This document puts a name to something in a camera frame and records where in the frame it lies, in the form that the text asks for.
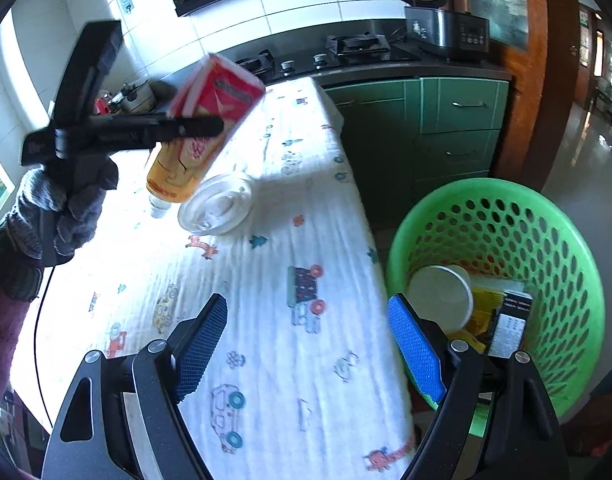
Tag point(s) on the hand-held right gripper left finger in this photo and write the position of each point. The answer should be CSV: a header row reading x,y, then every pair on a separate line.
x,y
200,350

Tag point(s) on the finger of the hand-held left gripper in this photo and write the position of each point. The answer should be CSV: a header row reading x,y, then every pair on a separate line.
x,y
185,126

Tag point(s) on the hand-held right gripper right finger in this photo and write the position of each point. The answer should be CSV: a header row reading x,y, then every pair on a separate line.
x,y
416,350

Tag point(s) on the red paper cup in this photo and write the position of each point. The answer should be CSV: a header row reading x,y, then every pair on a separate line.
x,y
220,90

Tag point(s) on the green perforated plastic basket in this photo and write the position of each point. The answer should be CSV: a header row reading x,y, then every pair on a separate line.
x,y
561,270

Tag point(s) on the person's left forearm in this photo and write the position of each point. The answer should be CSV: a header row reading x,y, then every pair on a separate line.
x,y
5,340

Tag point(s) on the person's left hand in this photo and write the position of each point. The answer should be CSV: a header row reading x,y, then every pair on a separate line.
x,y
35,200

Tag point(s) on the orange drink bottle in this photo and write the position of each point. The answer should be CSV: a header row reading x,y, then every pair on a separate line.
x,y
175,175

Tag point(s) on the white round container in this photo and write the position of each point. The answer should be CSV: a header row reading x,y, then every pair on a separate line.
x,y
441,295

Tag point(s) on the yellow snack packet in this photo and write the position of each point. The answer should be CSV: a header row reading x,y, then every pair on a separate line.
x,y
483,310

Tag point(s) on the clear plastic cup lid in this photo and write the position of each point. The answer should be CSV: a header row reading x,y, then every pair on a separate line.
x,y
215,205

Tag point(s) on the black snack packet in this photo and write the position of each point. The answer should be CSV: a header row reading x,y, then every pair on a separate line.
x,y
511,325

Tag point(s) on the black gas stove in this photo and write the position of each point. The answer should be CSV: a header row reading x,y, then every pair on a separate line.
x,y
356,50

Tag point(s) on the green kitchen cabinet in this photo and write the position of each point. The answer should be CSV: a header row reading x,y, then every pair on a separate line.
x,y
461,125

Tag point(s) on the black rice cooker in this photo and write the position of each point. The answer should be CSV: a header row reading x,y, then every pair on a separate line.
x,y
451,30

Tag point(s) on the wooden glass door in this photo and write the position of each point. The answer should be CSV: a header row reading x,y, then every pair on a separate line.
x,y
551,85

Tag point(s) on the wooden display cabinet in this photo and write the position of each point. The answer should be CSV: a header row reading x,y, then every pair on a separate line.
x,y
598,60

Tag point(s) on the wall socket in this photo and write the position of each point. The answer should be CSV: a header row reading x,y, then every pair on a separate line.
x,y
127,2

